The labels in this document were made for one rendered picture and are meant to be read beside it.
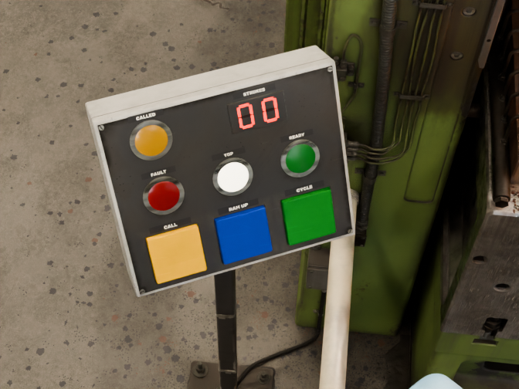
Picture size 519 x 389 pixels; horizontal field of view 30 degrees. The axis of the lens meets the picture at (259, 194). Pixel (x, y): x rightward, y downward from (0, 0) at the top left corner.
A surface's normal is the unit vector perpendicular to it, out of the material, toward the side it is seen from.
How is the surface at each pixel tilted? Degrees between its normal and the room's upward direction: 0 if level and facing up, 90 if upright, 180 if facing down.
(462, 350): 90
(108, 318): 0
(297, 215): 60
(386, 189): 90
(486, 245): 90
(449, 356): 89
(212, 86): 30
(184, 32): 0
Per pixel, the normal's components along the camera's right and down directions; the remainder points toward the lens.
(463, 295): -0.11, 0.83
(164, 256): 0.28, 0.42
